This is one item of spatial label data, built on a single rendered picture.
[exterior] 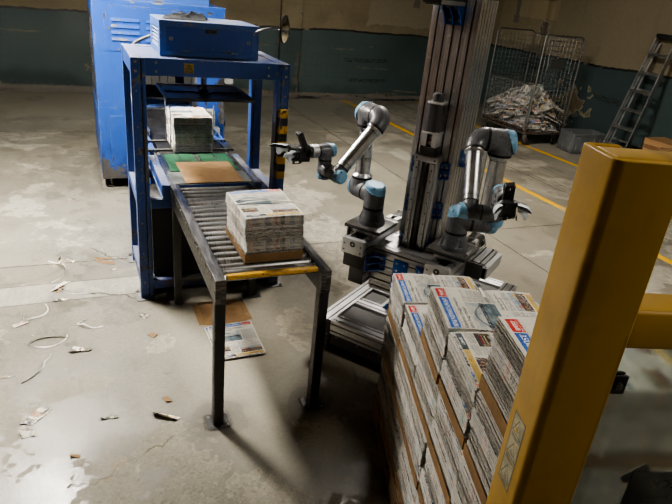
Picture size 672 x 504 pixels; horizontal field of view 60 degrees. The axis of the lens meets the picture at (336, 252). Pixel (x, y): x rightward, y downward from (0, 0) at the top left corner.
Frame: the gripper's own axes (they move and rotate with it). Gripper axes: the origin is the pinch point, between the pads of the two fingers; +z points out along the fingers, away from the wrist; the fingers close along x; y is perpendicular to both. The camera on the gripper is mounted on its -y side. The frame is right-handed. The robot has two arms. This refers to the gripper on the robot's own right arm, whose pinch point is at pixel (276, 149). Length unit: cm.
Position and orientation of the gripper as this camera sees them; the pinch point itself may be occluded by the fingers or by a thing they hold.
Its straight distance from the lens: 299.8
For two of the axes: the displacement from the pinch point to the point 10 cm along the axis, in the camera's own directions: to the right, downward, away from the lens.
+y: -1.6, 8.5, 5.1
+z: -8.4, 1.5, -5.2
